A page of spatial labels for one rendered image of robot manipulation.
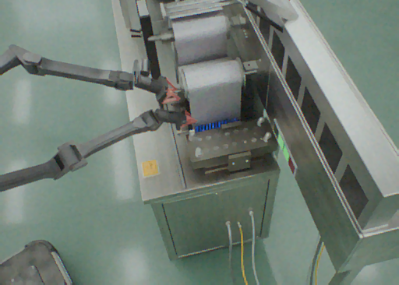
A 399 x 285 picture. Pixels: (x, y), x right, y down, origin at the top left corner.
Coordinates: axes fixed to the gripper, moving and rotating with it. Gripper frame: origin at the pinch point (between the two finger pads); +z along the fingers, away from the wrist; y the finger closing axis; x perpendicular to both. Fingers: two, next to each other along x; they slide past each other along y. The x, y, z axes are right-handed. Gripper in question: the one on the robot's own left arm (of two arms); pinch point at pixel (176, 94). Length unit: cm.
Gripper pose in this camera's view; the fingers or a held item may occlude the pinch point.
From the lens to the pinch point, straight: 175.6
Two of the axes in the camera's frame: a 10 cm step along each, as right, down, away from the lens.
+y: 2.2, 7.7, -6.0
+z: 7.9, 2.2, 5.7
